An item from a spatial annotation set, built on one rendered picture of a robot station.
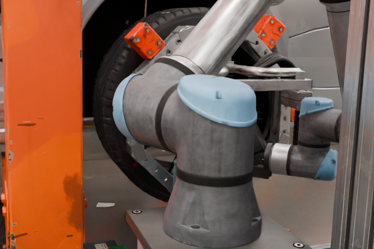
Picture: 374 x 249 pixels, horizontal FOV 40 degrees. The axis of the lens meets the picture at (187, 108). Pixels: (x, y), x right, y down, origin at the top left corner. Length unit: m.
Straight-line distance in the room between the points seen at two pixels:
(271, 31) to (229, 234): 1.00
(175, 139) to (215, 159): 0.07
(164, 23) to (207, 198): 0.93
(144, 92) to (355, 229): 0.37
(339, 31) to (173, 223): 0.50
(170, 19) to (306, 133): 0.61
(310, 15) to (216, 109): 1.31
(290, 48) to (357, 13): 1.26
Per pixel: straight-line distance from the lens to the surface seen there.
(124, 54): 1.57
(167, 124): 0.77
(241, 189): 0.76
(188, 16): 1.62
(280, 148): 1.25
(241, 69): 1.49
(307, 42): 1.99
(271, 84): 1.45
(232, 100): 0.71
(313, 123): 1.20
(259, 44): 1.64
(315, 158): 1.23
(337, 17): 1.03
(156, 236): 0.78
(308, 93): 1.48
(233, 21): 0.93
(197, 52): 0.88
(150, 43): 1.49
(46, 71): 1.13
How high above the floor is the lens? 1.13
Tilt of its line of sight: 10 degrees down
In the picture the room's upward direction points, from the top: 2 degrees clockwise
